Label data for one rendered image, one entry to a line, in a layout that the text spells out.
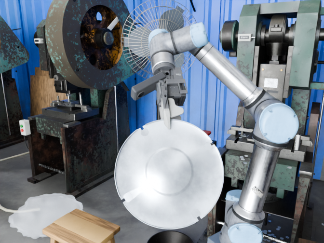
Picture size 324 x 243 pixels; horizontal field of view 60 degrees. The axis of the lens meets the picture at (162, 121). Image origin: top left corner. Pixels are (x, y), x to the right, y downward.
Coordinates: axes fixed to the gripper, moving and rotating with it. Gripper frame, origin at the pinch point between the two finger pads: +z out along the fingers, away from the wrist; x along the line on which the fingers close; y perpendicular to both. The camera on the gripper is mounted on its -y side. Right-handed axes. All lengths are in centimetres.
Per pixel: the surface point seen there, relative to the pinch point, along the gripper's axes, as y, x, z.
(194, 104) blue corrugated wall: 76, 192, -132
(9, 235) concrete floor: -90, 152, -3
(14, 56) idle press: -133, 209, -222
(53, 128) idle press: -67, 158, -89
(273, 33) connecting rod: 75, 33, -73
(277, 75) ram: 78, 47, -55
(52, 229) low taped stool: -49, 95, 7
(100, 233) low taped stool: -24, 90, 12
